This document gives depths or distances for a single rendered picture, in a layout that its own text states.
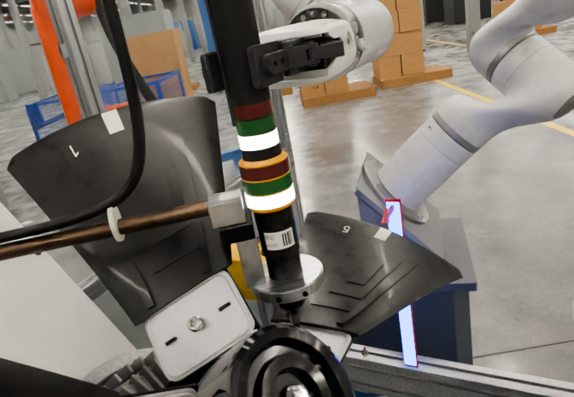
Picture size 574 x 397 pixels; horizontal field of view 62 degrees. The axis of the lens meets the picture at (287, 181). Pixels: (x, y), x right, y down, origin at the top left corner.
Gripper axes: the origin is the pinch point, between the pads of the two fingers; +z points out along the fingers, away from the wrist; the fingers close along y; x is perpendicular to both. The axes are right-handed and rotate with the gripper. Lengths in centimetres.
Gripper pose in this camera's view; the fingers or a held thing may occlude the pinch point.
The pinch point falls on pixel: (242, 67)
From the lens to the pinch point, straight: 39.7
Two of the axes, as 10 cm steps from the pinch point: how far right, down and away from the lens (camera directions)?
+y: -8.8, 0.0, 4.8
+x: -1.7, -9.3, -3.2
